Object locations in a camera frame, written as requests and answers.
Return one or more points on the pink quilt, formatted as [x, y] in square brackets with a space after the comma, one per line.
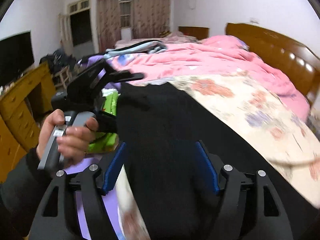
[220, 54]

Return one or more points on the wall power socket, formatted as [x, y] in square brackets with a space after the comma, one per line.
[254, 21]

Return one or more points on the floral bed sheet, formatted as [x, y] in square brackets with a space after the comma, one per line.
[236, 118]

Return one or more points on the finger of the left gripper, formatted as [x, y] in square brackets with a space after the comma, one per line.
[119, 77]

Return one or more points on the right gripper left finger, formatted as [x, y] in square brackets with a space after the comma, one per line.
[57, 217]

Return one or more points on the green garment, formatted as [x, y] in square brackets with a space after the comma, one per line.
[106, 137]

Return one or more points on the yellow wooden desk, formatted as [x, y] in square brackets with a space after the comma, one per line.
[29, 95]

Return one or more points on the person's left hand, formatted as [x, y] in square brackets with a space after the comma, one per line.
[74, 144]

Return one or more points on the patterned red curtain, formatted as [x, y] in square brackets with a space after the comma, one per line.
[148, 19]

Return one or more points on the grey striped garment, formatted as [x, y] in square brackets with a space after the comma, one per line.
[148, 47]

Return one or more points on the black television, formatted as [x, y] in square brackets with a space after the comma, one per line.
[16, 56]

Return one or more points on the lavender bedding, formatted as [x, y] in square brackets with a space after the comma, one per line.
[96, 181]

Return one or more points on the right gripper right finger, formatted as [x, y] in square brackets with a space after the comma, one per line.
[249, 206]

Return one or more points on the black pants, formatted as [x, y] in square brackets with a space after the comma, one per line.
[193, 218]

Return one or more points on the wooden headboard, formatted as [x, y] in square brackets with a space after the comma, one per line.
[293, 58]

